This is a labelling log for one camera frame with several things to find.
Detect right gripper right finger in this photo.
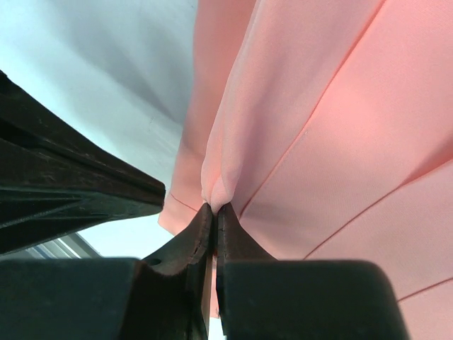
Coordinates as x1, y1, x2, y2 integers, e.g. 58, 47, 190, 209
217, 204, 409, 340

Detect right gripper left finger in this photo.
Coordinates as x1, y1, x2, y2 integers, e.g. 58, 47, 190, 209
1, 205, 213, 339

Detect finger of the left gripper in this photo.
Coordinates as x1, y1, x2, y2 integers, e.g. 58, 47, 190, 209
1, 74, 166, 254

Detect pink pleated skirt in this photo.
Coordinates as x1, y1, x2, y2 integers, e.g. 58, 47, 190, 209
159, 1, 452, 339

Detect aluminium frame rails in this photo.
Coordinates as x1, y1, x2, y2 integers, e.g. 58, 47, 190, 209
26, 233, 102, 259

